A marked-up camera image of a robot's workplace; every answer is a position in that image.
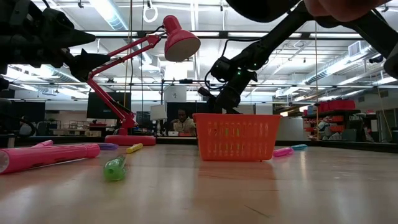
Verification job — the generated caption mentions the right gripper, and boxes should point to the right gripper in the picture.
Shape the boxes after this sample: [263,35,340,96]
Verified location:
[214,79,243,114]

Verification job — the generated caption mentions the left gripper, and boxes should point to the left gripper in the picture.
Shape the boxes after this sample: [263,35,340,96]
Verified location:
[0,0,111,83]

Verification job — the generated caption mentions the yellow highlighter marker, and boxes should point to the yellow highlighter marker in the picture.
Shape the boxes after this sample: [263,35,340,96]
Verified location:
[224,126,241,156]
[126,142,144,154]

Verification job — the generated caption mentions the pink highlighter marker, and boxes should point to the pink highlighter marker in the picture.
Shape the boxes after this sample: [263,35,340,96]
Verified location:
[272,147,295,158]
[30,139,55,149]

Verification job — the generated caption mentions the purple marker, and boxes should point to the purple marker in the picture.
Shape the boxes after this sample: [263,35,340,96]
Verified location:
[98,142,120,151]

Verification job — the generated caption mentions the thick pink-red marker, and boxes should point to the thick pink-red marker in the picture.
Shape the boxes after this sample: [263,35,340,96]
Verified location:
[0,143,101,175]

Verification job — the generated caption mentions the green highlighter marker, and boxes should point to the green highlighter marker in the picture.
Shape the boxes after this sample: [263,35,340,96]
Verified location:
[103,155,127,182]

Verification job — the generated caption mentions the orange plastic basket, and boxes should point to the orange plastic basket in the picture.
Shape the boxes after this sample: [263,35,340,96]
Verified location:
[192,113,282,162]

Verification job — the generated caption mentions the person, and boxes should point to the person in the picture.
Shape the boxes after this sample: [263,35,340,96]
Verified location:
[169,108,197,138]

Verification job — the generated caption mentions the black background monitor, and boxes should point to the black background monitor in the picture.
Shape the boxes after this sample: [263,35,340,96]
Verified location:
[86,91,132,120]

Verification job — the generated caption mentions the red desk lamp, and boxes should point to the red desk lamp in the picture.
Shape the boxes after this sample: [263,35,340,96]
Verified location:
[86,14,201,147]

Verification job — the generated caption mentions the shelf with red bins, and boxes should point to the shelf with red bins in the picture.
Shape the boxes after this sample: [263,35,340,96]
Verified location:
[300,99,362,141]

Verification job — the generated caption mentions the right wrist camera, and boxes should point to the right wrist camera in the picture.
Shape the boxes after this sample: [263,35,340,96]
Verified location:
[197,86,219,105]

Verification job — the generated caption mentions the white hanging ring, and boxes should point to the white hanging ring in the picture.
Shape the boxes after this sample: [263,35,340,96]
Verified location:
[142,5,159,24]

